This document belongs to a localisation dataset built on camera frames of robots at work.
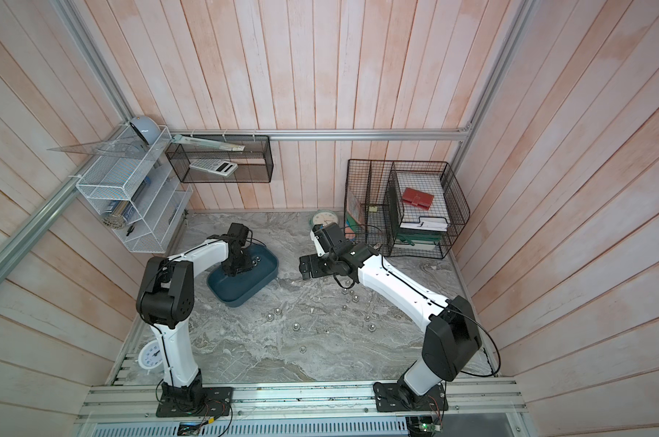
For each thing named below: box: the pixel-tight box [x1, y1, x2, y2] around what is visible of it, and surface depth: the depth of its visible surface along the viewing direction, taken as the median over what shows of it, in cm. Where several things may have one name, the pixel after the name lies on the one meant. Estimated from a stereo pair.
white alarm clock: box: [138, 339, 163, 370], surface depth 80 cm
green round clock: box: [308, 209, 339, 228], surface depth 116 cm
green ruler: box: [172, 134, 246, 153], surface depth 92 cm
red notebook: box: [401, 187, 435, 211], surface depth 95 cm
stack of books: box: [394, 216, 448, 251], surface depth 97 cm
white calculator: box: [189, 159, 239, 177], surface depth 100 cm
